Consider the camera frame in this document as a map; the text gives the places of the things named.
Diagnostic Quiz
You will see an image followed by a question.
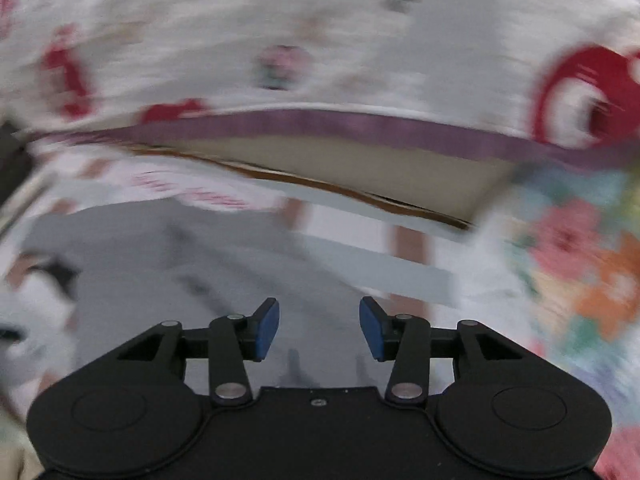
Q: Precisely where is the beige mattress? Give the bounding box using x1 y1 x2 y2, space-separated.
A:
160 132 516 231

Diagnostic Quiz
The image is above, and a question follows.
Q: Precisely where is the floral cloth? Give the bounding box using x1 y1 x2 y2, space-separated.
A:
500 160 640 480

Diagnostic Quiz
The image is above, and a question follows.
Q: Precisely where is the grey sweater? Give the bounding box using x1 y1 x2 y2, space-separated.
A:
20 195 456 396

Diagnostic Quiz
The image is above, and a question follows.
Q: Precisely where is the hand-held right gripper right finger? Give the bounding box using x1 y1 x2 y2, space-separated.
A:
359 296 524 406

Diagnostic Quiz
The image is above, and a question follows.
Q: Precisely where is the checked pink and white blanket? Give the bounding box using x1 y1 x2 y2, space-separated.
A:
0 145 551 480

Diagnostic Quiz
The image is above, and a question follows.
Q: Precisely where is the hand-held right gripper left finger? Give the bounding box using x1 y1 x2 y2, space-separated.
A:
116 297 281 408

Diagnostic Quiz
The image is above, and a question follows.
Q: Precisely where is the white quilt with red bears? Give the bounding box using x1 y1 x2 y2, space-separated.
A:
0 0 640 171

